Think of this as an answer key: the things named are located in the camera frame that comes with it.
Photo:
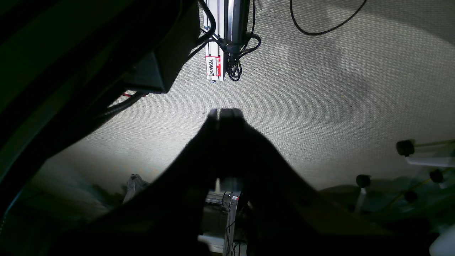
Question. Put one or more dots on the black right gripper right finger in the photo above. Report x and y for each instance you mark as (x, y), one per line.
(292, 218)

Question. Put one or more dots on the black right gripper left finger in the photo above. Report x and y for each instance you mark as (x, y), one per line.
(162, 220)

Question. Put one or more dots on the black robot base housing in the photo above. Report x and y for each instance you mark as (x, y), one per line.
(63, 62)

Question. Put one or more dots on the aluminium frame leg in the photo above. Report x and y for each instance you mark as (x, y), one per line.
(222, 224)

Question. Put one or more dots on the aluminium frame post with label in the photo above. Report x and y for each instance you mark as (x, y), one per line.
(225, 33)

